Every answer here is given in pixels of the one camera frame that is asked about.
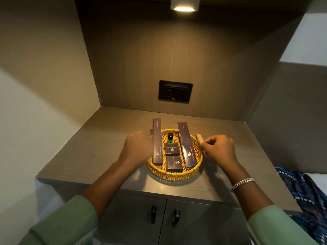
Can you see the person's left hand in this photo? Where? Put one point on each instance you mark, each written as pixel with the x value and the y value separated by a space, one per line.
pixel 135 149

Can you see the black wall socket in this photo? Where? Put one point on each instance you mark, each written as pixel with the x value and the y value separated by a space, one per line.
pixel 175 91

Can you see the person's right fingers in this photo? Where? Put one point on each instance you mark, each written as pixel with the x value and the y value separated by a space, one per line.
pixel 210 142

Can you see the person's green sleeve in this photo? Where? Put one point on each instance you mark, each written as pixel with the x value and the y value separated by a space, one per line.
pixel 277 228
pixel 66 223

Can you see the person's left forearm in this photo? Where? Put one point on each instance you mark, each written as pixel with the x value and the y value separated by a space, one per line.
pixel 109 186

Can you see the person's right forearm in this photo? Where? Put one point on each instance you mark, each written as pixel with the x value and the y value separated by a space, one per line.
pixel 246 193

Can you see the person's left fingers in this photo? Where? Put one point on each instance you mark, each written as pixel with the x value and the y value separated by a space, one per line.
pixel 148 145

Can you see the white pillow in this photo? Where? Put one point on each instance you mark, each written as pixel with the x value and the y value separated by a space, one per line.
pixel 318 180

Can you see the round white ceiling lamp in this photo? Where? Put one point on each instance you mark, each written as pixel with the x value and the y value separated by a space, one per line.
pixel 184 4

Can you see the small brown square box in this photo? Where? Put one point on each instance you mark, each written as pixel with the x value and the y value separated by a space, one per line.
pixel 172 148
pixel 174 163

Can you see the narrow long brown box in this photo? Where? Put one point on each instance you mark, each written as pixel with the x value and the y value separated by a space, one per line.
pixel 157 140

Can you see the blue patterned cloth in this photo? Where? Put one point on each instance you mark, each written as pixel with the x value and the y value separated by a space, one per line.
pixel 306 204

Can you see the grey cabinet door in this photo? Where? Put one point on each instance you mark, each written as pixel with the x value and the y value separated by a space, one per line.
pixel 207 227
pixel 127 221

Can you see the person's right hand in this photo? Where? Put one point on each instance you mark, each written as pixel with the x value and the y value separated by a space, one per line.
pixel 222 153

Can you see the small green bottle black cap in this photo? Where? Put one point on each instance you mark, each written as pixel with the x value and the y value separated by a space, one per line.
pixel 170 136

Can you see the person's green left sleeve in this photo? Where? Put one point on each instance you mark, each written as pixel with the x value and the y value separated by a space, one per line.
pixel 66 223

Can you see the beige tube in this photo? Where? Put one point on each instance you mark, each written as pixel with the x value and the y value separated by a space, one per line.
pixel 199 139

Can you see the wide long brown box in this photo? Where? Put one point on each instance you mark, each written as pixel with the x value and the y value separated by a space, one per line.
pixel 187 145

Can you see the person's green right sleeve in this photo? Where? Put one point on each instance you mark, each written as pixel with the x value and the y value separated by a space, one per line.
pixel 277 228

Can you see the round yellow wicker basket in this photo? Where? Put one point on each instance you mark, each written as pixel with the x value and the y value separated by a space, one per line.
pixel 176 175

